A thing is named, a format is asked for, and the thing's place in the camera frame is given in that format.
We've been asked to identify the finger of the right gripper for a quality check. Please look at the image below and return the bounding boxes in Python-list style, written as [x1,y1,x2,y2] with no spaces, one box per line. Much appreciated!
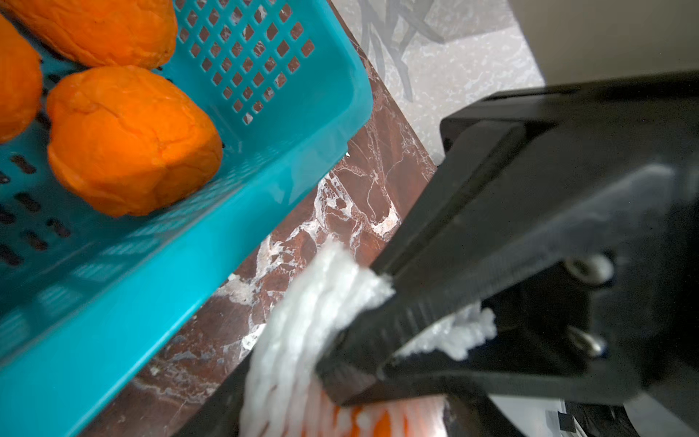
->
[316,218,644,405]

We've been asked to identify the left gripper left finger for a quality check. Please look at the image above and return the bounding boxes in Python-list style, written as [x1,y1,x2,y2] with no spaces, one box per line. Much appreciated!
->
[175,354,252,437]

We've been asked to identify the netted orange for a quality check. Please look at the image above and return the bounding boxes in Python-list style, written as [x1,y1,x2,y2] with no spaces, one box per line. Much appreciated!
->
[302,382,447,436]
[1,0,178,70]

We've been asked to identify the teal plastic basket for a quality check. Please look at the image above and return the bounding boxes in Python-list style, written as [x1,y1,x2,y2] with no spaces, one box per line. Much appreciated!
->
[1,1,372,436]

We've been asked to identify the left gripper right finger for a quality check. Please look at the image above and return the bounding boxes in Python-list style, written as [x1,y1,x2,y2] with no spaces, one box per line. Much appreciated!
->
[443,396,524,437]

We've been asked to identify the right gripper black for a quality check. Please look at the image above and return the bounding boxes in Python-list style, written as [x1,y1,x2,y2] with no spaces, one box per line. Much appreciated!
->
[371,74,698,436]

